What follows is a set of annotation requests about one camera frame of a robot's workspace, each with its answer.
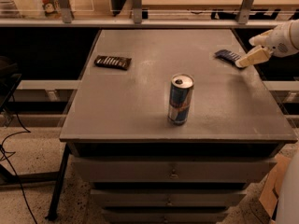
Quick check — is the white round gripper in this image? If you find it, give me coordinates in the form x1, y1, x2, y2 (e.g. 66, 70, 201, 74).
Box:
235, 21, 296, 68

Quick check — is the blue rxbar wrapper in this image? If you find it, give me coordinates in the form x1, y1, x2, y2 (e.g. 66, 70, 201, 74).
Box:
215, 49, 241, 64

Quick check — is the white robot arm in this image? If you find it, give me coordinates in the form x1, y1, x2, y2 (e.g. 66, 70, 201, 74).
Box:
235, 20, 299, 224

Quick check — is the redbull can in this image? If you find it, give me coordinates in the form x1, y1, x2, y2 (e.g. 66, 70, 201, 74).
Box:
168, 74, 194, 125

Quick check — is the grey drawer cabinet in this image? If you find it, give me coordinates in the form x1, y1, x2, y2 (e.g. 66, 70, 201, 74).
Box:
60, 29, 296, 224

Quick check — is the cardboard box on floor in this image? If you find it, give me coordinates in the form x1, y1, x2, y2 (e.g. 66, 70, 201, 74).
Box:
259, 154, 291, 217

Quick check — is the brown snack bar wrapper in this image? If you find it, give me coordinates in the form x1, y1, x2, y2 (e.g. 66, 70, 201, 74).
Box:
94, 55, 132, 70

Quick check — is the black table leg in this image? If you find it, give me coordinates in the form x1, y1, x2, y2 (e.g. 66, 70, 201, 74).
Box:
46, 145, 70, 221

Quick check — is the black chair at left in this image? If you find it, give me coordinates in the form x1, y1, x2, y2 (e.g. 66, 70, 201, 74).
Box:
0, 56, 21, 112

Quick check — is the grey metal shelf rail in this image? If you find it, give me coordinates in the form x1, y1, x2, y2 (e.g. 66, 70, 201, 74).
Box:
0, 0, 296, 28

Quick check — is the black floor cable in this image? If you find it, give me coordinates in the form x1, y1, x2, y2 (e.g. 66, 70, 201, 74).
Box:
0, 93, 39, 224

